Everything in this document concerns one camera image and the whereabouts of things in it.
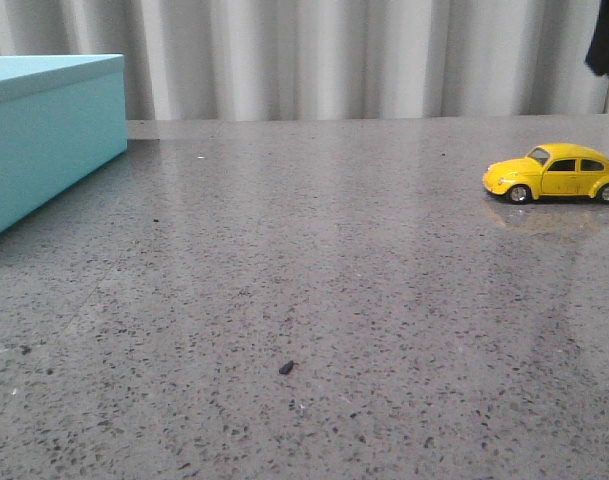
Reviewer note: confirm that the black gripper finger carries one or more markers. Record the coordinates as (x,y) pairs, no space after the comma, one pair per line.
(597,58)

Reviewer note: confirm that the yellow toy beetle car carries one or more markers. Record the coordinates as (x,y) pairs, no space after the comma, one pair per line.
(550,170)

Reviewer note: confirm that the light blue box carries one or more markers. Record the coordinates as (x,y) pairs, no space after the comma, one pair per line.
(61,118)

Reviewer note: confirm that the grey pleated curtain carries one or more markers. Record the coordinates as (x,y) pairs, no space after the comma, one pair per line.
(317,60)

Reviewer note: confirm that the small black debris chip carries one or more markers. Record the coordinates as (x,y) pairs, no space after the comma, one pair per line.
(286,368)

